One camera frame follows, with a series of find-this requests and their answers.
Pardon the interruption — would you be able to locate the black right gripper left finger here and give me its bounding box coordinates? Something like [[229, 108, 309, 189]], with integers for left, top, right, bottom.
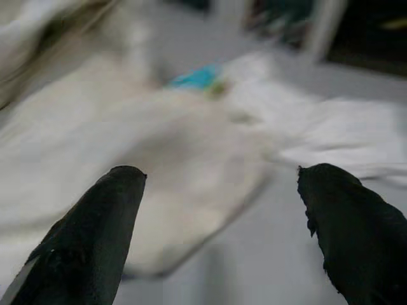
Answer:
[[9, 165, 148, 305]]

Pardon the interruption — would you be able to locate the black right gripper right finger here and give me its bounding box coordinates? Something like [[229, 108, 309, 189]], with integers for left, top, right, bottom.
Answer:
[[296, 163, 407, 305]]

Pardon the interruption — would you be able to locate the white t-shirt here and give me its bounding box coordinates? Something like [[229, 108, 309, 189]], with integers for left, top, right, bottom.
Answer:
[[222, 50, 407, 180], [0, 53, 274, 279]]

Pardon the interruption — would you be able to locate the white glass-door cabinet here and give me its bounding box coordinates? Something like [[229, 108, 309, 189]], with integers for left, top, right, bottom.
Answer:
[[241, 0, 349, 63]]

